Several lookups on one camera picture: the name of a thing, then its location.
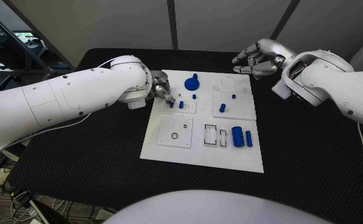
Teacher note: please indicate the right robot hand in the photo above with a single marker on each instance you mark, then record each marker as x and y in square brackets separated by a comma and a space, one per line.
[263, 58]

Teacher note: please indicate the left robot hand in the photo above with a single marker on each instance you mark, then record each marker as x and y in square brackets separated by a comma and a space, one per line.
[160, 88]

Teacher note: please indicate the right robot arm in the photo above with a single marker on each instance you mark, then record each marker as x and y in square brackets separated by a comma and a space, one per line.
[319, 82]

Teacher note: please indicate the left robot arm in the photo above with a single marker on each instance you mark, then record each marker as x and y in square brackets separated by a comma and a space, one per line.
[70, 92]

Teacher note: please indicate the white task board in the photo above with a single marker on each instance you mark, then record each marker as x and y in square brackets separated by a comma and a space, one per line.
[203, 121]

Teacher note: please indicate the blue gear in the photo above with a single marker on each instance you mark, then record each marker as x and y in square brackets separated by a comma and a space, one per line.
[191, 83]

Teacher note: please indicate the thick long blue cylinder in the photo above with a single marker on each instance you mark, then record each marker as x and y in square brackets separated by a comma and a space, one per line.
[237, 136]

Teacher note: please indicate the thin long blue cylinder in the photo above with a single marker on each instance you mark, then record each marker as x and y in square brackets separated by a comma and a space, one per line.
[247, 138]

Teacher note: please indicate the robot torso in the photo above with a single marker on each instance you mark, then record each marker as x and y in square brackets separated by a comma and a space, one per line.
[217, 207]

